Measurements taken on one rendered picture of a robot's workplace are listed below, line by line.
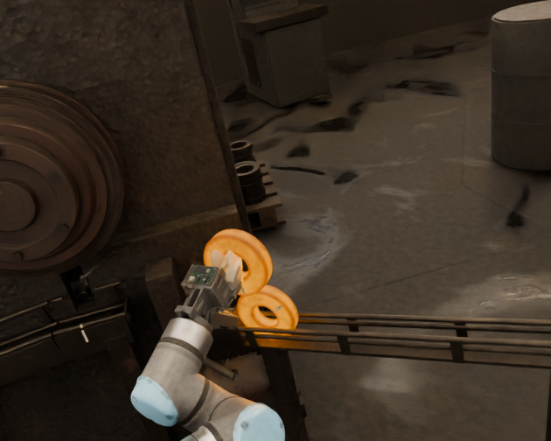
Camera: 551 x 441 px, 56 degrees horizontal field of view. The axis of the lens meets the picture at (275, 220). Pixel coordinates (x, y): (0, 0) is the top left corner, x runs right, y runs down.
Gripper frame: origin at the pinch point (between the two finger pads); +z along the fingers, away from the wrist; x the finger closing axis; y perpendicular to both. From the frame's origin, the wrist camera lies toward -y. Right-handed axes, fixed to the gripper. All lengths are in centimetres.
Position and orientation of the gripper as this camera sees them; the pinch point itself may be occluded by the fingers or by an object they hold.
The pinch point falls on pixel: (235, 255)
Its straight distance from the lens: 111.6
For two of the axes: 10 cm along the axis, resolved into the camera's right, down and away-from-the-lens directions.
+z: 3.3, -7.2, 6.1
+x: -9.0, -0.4, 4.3
